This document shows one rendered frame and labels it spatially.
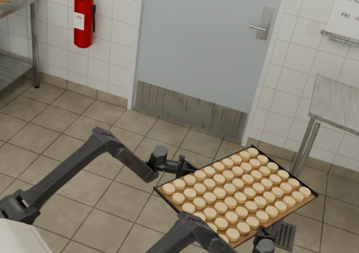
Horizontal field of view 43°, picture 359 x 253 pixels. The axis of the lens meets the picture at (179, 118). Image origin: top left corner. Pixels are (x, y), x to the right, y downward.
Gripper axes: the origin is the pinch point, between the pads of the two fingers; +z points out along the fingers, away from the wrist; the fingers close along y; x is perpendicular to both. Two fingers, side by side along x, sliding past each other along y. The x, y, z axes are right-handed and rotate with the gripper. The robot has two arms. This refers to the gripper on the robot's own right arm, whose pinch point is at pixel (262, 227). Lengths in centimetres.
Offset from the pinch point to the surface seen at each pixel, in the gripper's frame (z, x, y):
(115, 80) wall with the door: 217, 99, -74
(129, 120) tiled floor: 196, 80, -98
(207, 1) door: 203, 33, 15
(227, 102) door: 196, 2, -63
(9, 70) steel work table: 207, 188, -75
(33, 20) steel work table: 220, 171, -32
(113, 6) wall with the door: 217, 105, -7
